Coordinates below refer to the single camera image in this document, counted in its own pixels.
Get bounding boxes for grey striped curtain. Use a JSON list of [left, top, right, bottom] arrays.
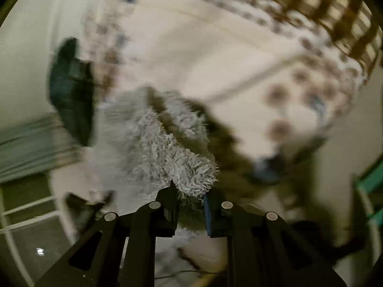
[[1, 113, 80, 184]]

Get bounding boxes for dark green folded clothes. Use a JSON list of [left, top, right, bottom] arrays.
[[48, 37, 95, 146]]

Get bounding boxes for floral cream bed blanket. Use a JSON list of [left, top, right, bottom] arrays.
[[80, 0, 383, 186]]

